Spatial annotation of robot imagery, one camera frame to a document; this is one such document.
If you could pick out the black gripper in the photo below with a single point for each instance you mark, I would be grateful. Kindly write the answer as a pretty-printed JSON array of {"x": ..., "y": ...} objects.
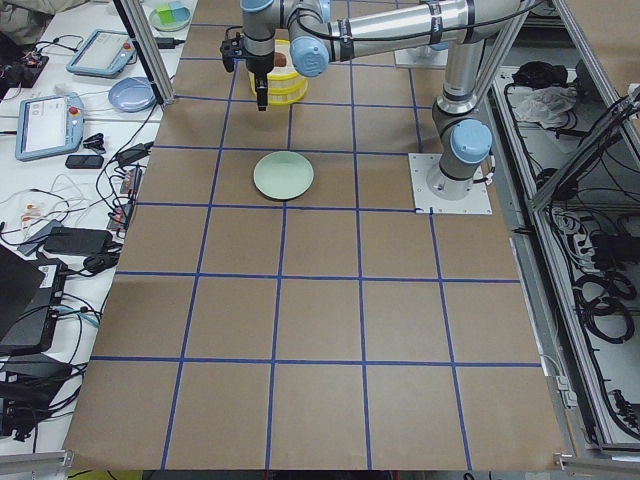
[{"x": 259, "y": 66}]

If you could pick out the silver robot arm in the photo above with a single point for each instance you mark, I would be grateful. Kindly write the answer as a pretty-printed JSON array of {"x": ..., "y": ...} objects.
[{"x": 316, "y": 41}]

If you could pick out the brown bun in steamer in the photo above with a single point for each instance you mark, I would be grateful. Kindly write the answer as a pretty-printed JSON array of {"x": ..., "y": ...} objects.
[{"x": 280, "y": 60}]

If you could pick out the pale green plate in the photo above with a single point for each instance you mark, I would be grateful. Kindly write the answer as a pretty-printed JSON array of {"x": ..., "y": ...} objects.
[{"x": 283, "y": 175}]

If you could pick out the blue foam block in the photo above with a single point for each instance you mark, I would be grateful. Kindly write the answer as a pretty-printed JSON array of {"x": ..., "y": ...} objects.
[{"x": 180, "y": 12}]

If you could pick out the green foam block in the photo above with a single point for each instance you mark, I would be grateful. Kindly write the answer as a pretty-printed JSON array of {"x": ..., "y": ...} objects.
[{"x": 163, "y": 14}]

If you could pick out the blue plate on side table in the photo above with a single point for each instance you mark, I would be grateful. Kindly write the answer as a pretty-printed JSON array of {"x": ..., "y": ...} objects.
[{"x": 132, "y": 94}]

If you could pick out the upper blue teach pendant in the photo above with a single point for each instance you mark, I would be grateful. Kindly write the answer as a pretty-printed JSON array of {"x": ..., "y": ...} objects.
[{"x": 104, "y": 54}]

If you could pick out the blue teach pendant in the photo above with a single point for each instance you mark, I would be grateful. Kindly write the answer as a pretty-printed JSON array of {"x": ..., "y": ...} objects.
[
  {"x": 49, "y": 126},
  {"x": 104, "y": 54}
]

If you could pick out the lower blue teach pendant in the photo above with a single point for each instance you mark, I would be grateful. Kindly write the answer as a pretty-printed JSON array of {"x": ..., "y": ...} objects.
[{"x": 49, "y": 126}]

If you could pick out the black power brick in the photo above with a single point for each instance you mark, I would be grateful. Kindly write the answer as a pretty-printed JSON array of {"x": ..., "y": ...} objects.
[{"x": 77, "y": 241}]

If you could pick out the crumpled white cloth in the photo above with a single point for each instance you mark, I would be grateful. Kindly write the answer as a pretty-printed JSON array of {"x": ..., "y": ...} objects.
[{"x": 547, "y": 107}]

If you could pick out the black laptop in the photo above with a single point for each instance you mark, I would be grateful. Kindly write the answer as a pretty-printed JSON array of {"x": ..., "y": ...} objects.
[{"x": 30, "y": 292}]

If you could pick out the aluminium frame post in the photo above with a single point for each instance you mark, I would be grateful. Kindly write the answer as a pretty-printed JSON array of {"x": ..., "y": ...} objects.
[{"x": 137, "y": 26}]

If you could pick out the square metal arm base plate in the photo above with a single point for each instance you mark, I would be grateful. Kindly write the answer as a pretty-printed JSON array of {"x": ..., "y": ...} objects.
[{"x": 434, "y": 193}]

